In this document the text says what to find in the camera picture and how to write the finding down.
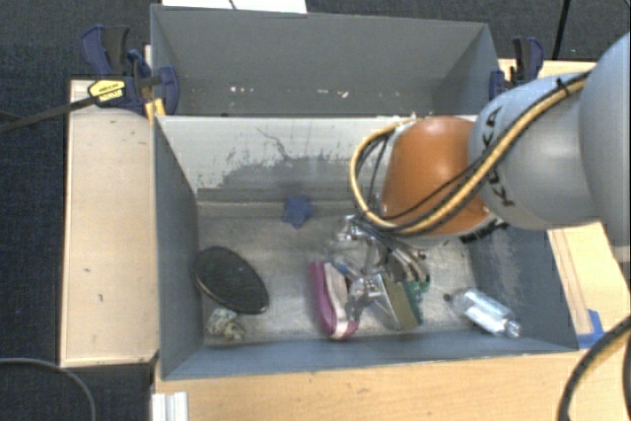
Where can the black oval dish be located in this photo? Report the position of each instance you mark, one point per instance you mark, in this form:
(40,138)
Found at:
(229,281)

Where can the clear plastic bottle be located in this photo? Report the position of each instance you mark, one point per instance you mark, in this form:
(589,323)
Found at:
(485,313)

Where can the pale wood flat board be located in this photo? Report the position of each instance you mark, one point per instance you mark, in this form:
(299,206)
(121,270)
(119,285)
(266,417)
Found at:
(108,231)

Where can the purple and white sponge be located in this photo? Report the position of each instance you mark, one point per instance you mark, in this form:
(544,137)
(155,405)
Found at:
(325,305)

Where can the small blue toy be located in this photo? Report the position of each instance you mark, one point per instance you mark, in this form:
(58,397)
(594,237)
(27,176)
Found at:
(297,211)

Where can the grey metal bin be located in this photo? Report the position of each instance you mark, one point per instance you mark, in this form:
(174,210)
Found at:
(315,64)

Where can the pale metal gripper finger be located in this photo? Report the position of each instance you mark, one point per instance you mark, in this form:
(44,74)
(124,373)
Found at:
(362,310)
(366,287)

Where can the speckled pale stone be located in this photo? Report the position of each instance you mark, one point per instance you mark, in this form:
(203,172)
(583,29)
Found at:
(224,325)

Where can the black cylinder on white bracket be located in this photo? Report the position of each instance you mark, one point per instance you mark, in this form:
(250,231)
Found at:
(474,236)

